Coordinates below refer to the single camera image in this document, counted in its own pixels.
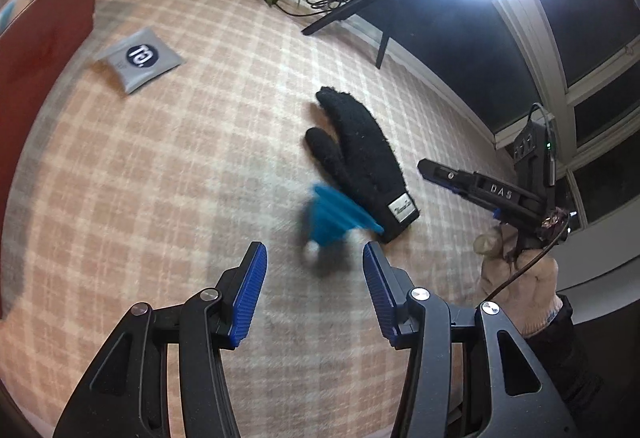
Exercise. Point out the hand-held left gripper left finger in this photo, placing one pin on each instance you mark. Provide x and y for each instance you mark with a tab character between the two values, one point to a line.
247	298

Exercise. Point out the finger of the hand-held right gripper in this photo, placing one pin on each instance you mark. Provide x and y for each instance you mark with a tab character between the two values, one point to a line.
445	175

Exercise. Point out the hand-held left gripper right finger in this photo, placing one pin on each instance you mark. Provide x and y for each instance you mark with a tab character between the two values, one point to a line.
380	298

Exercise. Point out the black fuzzy glove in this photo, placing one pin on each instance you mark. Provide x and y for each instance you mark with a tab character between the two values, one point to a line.
360	152

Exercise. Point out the dark red box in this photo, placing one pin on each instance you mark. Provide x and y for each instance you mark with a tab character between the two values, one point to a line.
30	67

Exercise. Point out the person's right forearm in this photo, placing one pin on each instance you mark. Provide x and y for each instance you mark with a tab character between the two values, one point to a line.
575	358

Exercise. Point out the person's right hand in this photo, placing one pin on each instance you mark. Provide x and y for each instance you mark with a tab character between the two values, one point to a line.
530	293

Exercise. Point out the white fluffy ball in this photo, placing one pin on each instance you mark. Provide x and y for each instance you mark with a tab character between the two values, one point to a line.
311	253

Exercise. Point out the plaid mat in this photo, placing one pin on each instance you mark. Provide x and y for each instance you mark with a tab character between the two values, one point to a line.
175	167

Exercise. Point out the black tripod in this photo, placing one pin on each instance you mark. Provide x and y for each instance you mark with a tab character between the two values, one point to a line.
350	10

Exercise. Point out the grey pouch with black circle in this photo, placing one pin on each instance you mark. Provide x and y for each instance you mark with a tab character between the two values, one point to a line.
120	67

